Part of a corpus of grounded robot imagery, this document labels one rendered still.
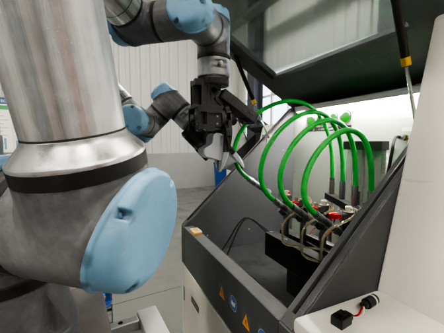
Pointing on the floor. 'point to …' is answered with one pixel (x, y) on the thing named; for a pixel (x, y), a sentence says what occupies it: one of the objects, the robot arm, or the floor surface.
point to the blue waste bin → (219, 175)
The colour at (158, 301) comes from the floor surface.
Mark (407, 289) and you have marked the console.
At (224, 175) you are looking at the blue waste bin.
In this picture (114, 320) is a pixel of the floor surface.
